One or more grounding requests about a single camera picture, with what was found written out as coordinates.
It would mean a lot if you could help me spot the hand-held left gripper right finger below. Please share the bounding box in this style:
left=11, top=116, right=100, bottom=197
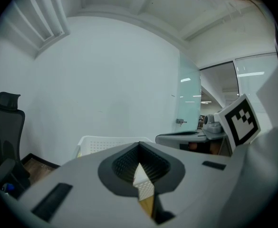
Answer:
left=139, top=141, right=240, bottom=228

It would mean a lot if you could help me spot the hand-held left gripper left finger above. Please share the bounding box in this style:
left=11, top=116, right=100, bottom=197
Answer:
left=17, top=141, right=153, bottom=228

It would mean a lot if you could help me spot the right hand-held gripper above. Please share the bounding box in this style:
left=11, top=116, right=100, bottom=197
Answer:
left=155, top=94, right=261, bottom=156

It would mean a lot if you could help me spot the white perforated plastic basket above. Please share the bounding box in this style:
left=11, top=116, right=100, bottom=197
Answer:
left=72, top=135, right=154, bottom=199

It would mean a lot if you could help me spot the person's right hand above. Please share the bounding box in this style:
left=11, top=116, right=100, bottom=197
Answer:
left=188, top=142, right=221, bottom=155

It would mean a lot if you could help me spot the frosted glass door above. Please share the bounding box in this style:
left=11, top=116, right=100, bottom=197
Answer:
left=178, top=52, right=202, bottom=137

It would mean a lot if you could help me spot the wooden table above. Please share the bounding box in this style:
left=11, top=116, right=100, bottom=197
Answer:
left=75, top=150, right=155, bottom=218

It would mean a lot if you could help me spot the black mesh office chair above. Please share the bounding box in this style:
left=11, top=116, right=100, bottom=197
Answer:
left=0, top=91, right=32, bottom=192

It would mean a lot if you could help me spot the glass office partition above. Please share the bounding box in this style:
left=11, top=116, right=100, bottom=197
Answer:
left=234, top=53, right=278, bottom=115

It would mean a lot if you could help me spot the grey gripper-mounted camera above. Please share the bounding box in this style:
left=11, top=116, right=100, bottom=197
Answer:
left=201, top=114, right=223, bottom=134

